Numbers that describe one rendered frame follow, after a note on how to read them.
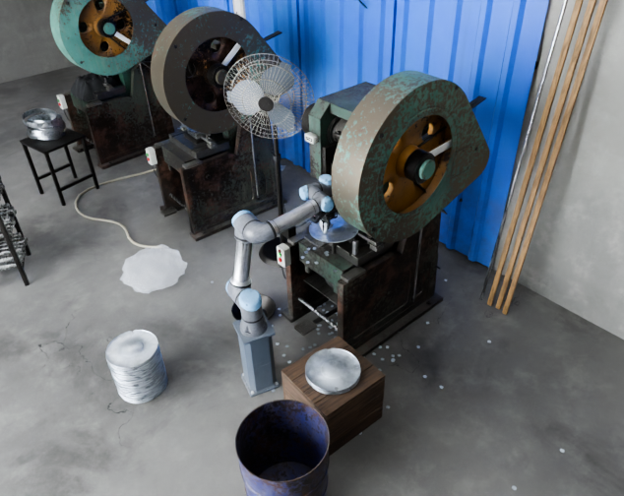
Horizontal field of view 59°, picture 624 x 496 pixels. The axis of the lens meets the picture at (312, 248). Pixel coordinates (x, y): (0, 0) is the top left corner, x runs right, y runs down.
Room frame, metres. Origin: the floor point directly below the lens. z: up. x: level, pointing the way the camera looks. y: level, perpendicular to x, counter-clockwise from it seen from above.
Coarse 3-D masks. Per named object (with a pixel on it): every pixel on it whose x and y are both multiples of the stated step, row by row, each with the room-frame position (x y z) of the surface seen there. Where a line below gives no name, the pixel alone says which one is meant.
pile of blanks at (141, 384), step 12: (156, 360) 2.17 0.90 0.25; (120, 372) 2.08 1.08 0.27; (132, 372) 2.07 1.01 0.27; (144, 372) 2.11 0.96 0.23; (156, 372) 2.15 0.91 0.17; (120, 384) 2.09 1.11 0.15; (132, 384) 2.07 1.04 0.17; (144, 384) 2.09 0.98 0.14; (156, 384) 2.13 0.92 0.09; (120, 396) 2.12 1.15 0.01; (132, 396) 2.08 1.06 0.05; (144, 396) 2.08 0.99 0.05; (156, 396) 2.12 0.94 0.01
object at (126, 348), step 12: (120, 336) 2.32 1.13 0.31; (132, 336) 2.32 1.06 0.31; (144, 336) 2.31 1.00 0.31; (108, 348) 2.22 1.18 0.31; (120, 348) 2.22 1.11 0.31; (132, 348) 2.21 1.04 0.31; (144, 348) 2.21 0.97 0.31; (156, 348) 2.21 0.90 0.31; (108, 360) 2.13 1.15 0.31; (120, 360) 2.13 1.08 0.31; (132, 360) 2.12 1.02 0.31; (144, 360) 2.12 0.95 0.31
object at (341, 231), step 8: (336, 216) 2.80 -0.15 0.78; (336, 224) 2.69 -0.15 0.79; (344, 224) 2.69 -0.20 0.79; (312, 232) 2.63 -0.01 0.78; (320, 232) 2.62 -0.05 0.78; (328, 232) 2.61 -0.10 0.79; (336, 232) 2.60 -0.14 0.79; (344, 232) 2.61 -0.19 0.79; (320, 240) 2.54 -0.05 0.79; (328, 240) 2.54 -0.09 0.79; (336, 240) 2.53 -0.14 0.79; (344, 240) 2.52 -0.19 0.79
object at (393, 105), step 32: (384, 96) 2.33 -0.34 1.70; (416, 96) 2.33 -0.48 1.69; (448, 96) 2.48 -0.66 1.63; (352, 128) 2.27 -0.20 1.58; (384, 128) 2.21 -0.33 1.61; (352, 160) 2.18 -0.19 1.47; (384, 160) 2.21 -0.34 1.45; (480, 160) 2.72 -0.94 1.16; (352, 192) 2.14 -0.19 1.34; (448, 192) 2.55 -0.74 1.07; (352, 224) 2.25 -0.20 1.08; (384, 224) 2.23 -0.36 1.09; (416, 224) 2.39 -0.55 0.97
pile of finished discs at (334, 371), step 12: (336, 348) 2.09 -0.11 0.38; (312, 360) 2.02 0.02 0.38; (324, 360) 2.01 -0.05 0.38; (336, 360) 2.01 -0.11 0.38; (348, 360) 2.01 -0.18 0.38; (312, 372) 1.94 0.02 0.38; (324, 372) 1.93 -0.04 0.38; (336, 372) 1.93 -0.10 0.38; (348, 372) 1.93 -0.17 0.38; (312, 384) 1.86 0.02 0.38; (324, 384) 1.86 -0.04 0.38; (336, 384) 1.85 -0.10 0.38; (348, 384) 1.85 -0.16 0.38
